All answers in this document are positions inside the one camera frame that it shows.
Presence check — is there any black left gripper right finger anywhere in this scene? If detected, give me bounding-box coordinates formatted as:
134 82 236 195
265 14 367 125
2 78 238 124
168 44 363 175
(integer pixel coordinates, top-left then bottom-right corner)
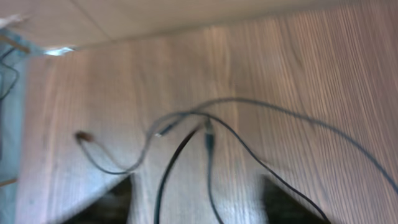
262 175 328 224

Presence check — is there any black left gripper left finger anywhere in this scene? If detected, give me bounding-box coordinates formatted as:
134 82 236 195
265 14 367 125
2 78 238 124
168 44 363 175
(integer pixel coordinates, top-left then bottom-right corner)
62 177 132 224

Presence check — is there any black USB cable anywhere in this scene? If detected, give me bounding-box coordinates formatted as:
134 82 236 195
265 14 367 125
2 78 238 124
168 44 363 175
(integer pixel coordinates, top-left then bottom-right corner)
74 96 398 195
154 110 332 224

